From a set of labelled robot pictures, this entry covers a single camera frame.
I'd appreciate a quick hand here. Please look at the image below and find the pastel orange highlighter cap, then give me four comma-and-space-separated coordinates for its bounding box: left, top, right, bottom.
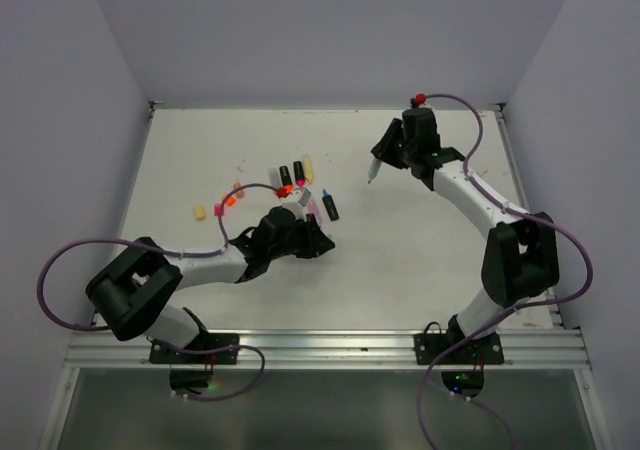
233, 182, 244, 198

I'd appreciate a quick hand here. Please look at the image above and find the black neon pink highlighter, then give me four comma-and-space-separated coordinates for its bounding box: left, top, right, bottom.
293, 160, 306, 187

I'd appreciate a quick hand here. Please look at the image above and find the pastel pink highlighter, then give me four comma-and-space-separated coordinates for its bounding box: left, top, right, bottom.
307, 197, 322, 226

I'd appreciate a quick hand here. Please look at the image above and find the pastel green highlighter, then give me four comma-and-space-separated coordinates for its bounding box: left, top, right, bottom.
367, 158, 382, 184

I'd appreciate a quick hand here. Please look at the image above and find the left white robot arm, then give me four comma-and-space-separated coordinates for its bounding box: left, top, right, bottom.
86, 206, 335, 363

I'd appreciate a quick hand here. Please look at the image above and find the black blue highlighter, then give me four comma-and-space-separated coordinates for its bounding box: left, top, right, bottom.
322, 189, 340, 221

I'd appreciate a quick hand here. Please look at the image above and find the yellow highlighter cap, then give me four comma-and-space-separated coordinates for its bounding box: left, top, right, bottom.
193, 205, 207, 221

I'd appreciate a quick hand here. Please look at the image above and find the yellow highlighter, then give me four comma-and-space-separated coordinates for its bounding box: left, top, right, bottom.
301, 154, 314, 184

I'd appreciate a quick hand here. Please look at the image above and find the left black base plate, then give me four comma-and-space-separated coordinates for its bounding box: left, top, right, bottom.
149, 333, 240, 395

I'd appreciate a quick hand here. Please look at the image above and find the black neon orange highlighter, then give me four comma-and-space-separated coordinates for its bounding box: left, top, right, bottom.
278, 165, 293, 189

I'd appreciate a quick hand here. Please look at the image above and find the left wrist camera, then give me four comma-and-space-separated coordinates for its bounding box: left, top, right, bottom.
281, 187, 312, 221

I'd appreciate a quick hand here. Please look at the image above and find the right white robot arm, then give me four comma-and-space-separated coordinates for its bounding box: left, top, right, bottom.
370, 108, 559, 363

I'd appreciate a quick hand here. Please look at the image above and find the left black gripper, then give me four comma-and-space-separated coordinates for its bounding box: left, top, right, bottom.
268, 212, 334, 260

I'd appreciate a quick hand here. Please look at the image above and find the pastel orange highlighter body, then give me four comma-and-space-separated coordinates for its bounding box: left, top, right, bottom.
268, 168, 282, 187

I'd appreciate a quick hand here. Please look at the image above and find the aluminium rail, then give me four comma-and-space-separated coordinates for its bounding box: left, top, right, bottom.
64, 329, 590, 370

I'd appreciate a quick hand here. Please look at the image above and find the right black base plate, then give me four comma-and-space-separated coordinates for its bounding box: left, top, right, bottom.
412, 321, 505, 399

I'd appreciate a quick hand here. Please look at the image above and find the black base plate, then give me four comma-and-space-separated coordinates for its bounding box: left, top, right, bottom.
149, 333, 240, 395
412, 321, 505, 399

